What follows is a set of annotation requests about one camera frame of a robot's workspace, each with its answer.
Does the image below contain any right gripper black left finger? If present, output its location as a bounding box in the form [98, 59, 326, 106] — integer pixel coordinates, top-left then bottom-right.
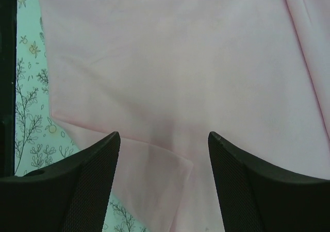
[1, 132, 121, 232]

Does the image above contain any pink t-shirt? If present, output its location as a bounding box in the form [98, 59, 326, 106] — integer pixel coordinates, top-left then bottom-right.
[39, 0, 329, 231]

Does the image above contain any floral table mat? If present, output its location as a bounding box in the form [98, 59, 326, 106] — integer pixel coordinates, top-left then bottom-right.
[14, 0, 150, 232]

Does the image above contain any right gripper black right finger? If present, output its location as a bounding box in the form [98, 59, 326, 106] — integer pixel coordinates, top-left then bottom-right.
[208, 131, 329, 231]

